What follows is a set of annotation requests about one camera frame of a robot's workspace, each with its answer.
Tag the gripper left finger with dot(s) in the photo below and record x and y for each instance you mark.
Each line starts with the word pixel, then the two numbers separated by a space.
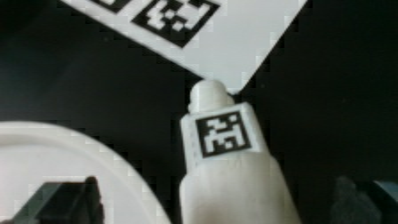
pixel 65 204

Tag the white round table top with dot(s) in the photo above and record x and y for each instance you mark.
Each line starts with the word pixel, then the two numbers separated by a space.
pixel 51 154

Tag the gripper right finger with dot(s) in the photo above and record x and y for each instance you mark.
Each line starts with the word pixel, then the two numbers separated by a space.
pixel 365 204

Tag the white cylindrical table leg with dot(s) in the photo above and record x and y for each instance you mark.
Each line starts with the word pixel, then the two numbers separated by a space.
pixel 234 190

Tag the white marker sheet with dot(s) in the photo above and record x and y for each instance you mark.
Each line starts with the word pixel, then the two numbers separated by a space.
pixel 212 35

